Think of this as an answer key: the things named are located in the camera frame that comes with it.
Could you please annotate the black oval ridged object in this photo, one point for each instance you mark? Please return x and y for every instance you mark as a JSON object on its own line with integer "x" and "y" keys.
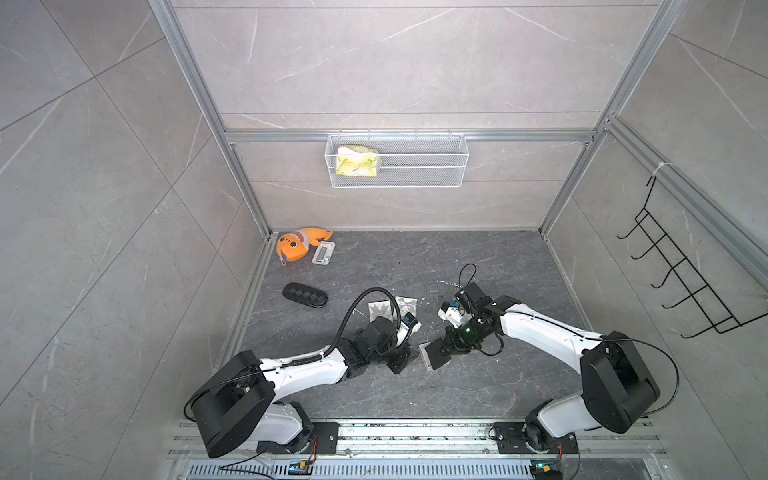
{"x": 305, "y": 295}

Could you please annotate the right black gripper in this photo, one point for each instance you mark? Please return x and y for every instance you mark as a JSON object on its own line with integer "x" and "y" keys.
{"x": 453, "y": 347}

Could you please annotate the metal front rail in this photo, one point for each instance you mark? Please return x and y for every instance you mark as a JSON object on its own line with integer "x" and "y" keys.
{"x": 469, "y": 437}

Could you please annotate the orange plush toy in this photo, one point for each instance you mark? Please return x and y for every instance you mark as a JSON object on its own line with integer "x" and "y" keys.
{"x": 295, "y": 245}

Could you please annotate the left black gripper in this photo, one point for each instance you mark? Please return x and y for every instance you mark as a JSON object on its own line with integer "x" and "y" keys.
{"x": 405, "y": 356}

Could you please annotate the white vent grille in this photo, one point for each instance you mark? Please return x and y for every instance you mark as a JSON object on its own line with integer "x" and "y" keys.
{"x": 348, "y": 468}

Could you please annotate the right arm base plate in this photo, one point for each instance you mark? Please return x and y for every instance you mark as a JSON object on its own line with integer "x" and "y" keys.
{"x": 516, "y": 437}

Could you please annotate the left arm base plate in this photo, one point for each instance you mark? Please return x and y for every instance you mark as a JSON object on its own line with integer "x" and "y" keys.
{"x": 321, "y": 438}

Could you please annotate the yellow crumpled bag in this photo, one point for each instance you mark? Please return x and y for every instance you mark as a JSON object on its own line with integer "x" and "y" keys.
{"x": 357, "y": 161}

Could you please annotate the small white rectangular tray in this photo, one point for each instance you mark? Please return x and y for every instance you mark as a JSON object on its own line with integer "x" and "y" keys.
{"x": 323, "y": 253}

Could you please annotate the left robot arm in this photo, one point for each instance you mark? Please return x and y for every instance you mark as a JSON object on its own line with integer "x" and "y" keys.
{"x": 245, "y": 398}

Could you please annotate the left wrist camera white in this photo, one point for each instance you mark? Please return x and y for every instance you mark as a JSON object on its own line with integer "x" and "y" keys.
{"x": 408, "y": 326}

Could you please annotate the white wire mesh basket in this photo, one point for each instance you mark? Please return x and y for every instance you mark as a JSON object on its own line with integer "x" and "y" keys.
{"x": 409, "y": 160}

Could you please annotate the black wall hook rack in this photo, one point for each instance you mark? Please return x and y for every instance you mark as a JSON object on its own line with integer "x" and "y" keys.
{"x": 718, "y": 316}

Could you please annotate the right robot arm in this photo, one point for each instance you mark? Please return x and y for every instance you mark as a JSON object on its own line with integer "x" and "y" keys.
{"x": 617, "y": 387}

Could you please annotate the white gift box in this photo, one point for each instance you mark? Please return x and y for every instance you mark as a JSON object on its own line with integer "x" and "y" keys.
{"x": 407, "y": 305}
{"x": 382, "y": 309}

